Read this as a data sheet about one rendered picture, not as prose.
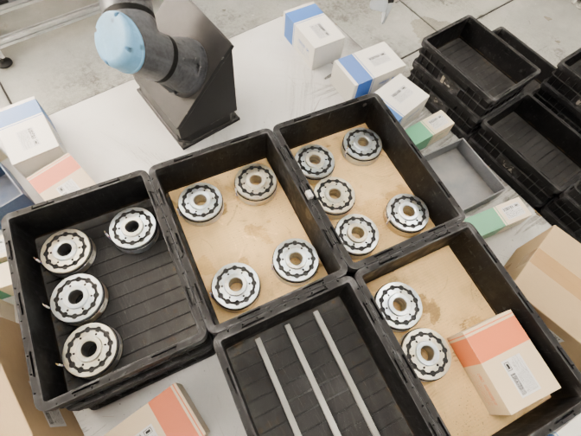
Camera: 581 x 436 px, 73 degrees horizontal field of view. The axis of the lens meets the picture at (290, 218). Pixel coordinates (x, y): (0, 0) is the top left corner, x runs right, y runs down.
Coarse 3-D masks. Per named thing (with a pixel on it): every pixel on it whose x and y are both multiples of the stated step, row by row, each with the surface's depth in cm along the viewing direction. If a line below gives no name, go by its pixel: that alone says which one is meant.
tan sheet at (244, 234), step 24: (240, 168) 100; (240, 216) 94; (264, 216) 94; (288, 216) 95; (192, 240) 90; (216, 240) 91; (240, 240) 91; (264, 240) 91; (216, 264) 88; (264, 264) 89; (240, 288) 86; (264, 288) 86; (288, 288) 87; (216, 312) 83; (240, 312) 84
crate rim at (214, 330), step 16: (224, 144) 90; (176, 160) 88; (288, 160) 90; (160, 192) 85; (304, 192) 86; (320, 224) 83; (176, 240) 79; (336, 256) 80; (192, 272) 77; (336, 272) 79; (192, 288) 75; (272, 304) 75; (208, 320) 73; (240, 320) 75
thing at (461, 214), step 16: (368, 96) 100; (320, 112) 96; (400, 128) 96; (304, 176) 88; (432, 176) 90; (448, 192) 89; (320, 208) 85; (448, 224) 85; (336, 240) 82; (416, 240) 83; (384, 256) 81
